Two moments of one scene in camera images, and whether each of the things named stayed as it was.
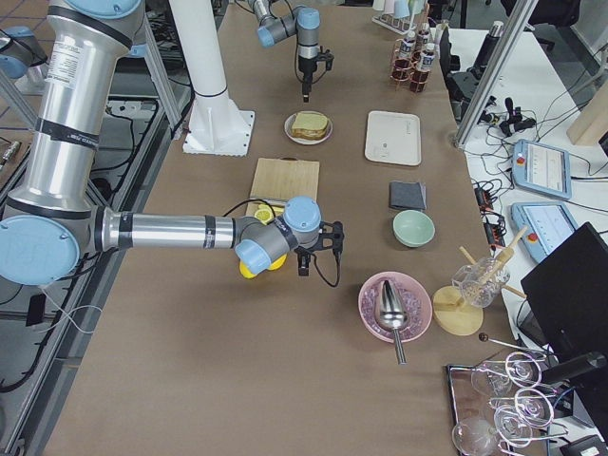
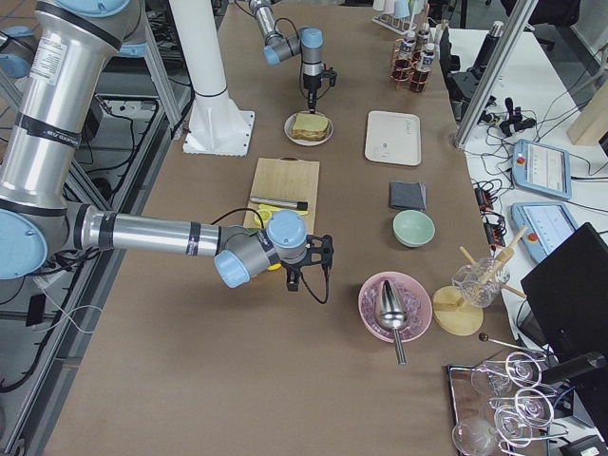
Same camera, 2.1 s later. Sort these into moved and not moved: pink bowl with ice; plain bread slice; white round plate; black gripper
Moved: black gripper
Not moved: plain bread slice; pink bowl with ice; white round plate
